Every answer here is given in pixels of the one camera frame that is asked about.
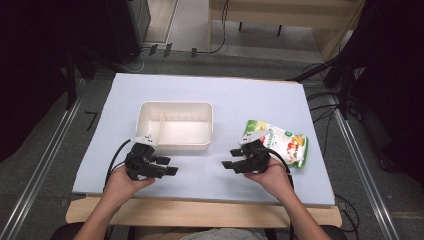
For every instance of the metal floor rail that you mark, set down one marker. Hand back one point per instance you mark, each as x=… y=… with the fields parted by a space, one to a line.
x=363 y=166
x=36 y=176

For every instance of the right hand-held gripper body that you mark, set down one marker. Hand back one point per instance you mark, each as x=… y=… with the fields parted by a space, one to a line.
x=255 y=156

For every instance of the pale blue table mat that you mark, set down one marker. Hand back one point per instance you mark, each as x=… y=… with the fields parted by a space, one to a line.
x=206 y=93

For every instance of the black cabinet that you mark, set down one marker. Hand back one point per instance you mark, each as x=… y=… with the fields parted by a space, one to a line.
x=128 y=30

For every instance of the person's right hand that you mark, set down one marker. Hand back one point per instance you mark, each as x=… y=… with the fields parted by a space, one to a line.
x=271 y=178

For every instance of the wooden table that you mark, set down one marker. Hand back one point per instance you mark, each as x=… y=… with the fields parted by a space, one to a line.
x=200 y=213

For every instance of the light wooden bench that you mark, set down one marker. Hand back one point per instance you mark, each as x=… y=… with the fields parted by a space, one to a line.
x=283 y=16

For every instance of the person's left hand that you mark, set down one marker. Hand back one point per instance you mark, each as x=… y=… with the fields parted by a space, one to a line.
x=125 y=185

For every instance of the white plastic container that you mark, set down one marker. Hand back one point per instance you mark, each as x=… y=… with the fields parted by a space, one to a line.
x=175 y=125

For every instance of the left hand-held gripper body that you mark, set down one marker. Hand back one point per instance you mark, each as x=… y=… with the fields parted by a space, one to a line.
x=141 y=160

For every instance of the dark curtain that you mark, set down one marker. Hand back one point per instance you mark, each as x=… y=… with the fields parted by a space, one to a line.
x=396 y=83
x=30 y=73

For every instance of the black metal stand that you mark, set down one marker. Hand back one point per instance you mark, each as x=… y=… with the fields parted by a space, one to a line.
x=333 y=70

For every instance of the green and white snack bag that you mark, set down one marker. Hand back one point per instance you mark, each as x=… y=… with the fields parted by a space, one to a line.
x=288 y=145

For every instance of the person's grey clothing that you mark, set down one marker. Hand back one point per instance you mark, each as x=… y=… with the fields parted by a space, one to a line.
x=223 y=234

